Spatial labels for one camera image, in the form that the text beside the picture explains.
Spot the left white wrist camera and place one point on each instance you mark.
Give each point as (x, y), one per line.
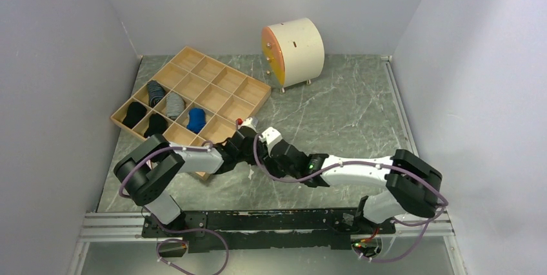
(249, 123)

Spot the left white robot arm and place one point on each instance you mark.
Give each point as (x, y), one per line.
(146, 172)

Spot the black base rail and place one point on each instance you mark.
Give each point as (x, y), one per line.
(208, 230)

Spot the wooden compartment tray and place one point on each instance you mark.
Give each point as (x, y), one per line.
(224, 93)

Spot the dark striped rolled sock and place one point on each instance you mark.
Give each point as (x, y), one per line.
(156, 92)

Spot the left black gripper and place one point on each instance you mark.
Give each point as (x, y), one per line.
(252, 161)

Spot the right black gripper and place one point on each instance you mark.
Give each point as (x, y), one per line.
(270, 162)

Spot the blue underwear white trim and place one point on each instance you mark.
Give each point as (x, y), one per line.
(196, 120)

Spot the black rolled sock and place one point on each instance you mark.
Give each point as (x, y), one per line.
(134, 113)
(157, 124)

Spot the cream cylindrical drawer cabinet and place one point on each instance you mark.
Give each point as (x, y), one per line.
(294, 51)

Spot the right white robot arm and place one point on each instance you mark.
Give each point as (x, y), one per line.
(409, 185)

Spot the grey rolled sock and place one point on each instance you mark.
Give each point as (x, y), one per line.
(175, 105)

